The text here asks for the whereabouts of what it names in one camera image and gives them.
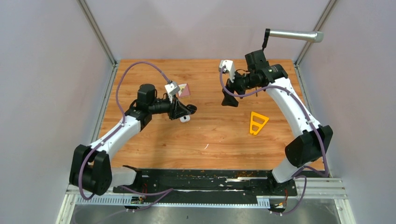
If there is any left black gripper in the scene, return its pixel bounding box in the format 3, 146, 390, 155
149, 93, 191, 120

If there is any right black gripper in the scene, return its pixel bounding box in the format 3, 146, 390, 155
221, 67, 259, 107

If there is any black earbud charging case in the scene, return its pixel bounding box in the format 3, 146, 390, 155
186, 104, 197, 114

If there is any white earbud charging case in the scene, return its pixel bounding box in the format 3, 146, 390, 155
179, 115, 191, 123

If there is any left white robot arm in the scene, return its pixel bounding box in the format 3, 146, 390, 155
69, 82, 197, 196

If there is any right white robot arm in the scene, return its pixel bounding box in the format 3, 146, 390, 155
219, 50, 333, 195

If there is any pink card box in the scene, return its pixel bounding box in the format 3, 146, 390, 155
178, 83, 191, 98

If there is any yellow triangular plastic piece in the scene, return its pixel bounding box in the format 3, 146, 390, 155
249, 112, 269, 135

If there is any black tripod stand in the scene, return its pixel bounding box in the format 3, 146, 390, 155
262, 28, 271, 51

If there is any silver microphone tube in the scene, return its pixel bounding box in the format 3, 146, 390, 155
269, 29, 324, 43

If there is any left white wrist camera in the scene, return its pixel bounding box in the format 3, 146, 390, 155
164, 81, 180, 103

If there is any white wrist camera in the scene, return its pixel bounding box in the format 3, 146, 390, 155
219, 60, 236, 83
164, 81, 180, 103

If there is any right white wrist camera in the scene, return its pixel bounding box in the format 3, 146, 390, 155
219, 60, 236, 83

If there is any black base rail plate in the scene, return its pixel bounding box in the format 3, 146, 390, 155
129, 169, 297, 205

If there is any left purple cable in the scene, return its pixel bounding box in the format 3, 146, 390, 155
77, 61, 174, 214

